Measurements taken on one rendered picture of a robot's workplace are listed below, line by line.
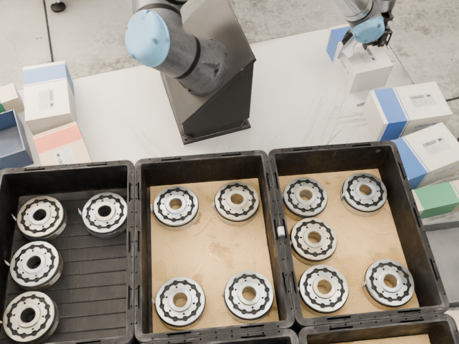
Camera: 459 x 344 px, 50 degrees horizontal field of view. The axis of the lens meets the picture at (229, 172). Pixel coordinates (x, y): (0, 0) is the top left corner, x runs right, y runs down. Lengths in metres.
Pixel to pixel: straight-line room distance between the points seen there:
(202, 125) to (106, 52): 1.39
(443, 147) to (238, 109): 0.56
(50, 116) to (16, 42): 1.48
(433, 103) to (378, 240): 0.49
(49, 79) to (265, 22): 1.55
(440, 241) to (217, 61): 0.73
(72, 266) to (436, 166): 0.93
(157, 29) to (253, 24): 1.67
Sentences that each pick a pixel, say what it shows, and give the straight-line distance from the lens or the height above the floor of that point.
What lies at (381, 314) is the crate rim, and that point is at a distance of 1.00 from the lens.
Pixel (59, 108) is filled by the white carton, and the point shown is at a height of 0.79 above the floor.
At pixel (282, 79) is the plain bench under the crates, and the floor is 0.70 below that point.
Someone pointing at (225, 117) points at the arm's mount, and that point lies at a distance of 1.36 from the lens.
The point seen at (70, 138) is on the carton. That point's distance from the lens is 1.38.
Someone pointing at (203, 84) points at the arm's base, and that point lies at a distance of 1.24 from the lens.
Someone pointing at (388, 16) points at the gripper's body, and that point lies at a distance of 1.44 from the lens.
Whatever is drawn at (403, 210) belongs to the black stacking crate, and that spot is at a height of 0.89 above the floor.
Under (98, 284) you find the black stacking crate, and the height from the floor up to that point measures 0.83.
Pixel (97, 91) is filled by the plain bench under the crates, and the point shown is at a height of 0.70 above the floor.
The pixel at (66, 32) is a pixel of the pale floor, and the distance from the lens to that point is 2.84.
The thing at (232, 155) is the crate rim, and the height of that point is 0.92.
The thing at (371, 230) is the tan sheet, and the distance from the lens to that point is 1.18.
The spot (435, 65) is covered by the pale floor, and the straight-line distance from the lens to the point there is 2.79.
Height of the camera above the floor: 1.85
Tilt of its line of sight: 59 degrees down
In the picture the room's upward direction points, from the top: 2 degrees clockwise
